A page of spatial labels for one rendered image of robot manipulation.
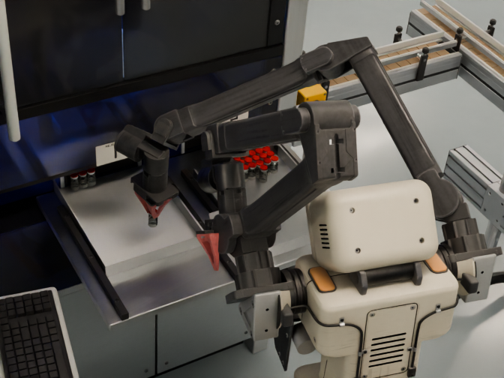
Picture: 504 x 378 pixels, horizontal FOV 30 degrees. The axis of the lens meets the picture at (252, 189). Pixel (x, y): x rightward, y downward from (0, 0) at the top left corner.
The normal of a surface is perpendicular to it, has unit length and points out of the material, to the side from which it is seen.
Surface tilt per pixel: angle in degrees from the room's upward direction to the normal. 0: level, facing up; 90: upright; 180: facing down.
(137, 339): 90
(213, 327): 90
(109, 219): 0
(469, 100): 0
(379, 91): 49
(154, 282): 0
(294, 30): 90
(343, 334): 82
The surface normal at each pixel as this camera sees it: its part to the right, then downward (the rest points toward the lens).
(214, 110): -0.29, -0.07
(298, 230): 0.07, -0.76
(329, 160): 0.44, 0.04
